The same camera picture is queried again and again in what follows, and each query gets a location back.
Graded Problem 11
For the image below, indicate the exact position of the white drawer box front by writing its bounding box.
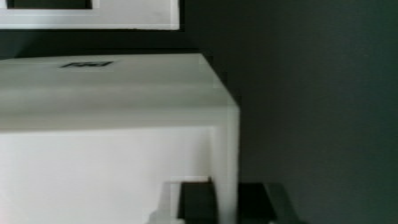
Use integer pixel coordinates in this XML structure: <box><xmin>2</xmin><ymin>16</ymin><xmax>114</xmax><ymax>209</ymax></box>
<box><xmin>0</xmin><ymin>53</ymin><xmax>240</xmax><ymax>224</ymax></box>

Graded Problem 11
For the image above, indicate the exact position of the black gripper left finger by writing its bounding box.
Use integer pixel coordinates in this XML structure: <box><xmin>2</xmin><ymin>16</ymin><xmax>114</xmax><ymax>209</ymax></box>
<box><xmin>148</xmin><ymin>178</ymin><xmax>221</xmax><ymax>224</ymax></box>

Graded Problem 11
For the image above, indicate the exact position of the white marker tag sheet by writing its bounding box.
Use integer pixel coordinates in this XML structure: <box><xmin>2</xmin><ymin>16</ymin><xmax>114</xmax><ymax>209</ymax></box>
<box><xmin>0</xmin><ymin>0</ymin><xmax>182</xmax><ymax>30</ymax></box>

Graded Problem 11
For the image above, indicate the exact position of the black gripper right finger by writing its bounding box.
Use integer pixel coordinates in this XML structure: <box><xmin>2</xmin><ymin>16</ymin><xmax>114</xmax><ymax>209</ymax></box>
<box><xmin>238</xmin><ymin>182</ymin><xmax>308</xmax><ymax>224</ymax></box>

